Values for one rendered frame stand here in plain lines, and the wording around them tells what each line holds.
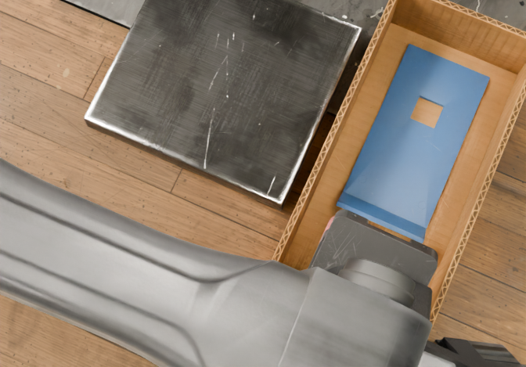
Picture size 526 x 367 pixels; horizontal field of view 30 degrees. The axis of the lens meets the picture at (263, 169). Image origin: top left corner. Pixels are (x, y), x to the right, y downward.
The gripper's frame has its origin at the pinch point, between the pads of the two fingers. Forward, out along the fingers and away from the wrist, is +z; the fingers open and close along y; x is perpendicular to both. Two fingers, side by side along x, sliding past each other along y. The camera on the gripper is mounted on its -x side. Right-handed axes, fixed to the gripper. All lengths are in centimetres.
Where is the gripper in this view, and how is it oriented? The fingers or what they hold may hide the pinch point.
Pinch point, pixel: (368, 256)
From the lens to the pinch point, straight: 66.8
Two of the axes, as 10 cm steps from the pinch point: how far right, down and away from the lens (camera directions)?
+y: 3.7, -8.7, -3.2
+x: -9.1, -4.1, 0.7
